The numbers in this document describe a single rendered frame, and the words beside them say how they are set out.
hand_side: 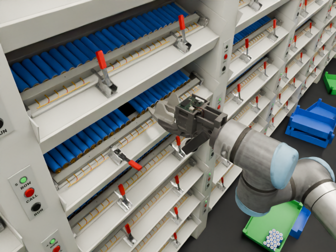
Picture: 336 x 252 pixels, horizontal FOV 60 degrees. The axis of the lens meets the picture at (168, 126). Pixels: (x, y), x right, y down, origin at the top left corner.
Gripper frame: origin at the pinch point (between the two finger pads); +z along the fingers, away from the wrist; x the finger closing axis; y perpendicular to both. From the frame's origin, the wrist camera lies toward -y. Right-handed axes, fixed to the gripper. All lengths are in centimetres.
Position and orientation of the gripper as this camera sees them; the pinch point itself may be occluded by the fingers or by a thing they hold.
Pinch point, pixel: (156, 108)
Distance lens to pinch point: 78.9
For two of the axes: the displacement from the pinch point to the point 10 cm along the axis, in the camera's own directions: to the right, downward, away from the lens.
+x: -6.2, 5.0, -6.0
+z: -7.8, -4.2, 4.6
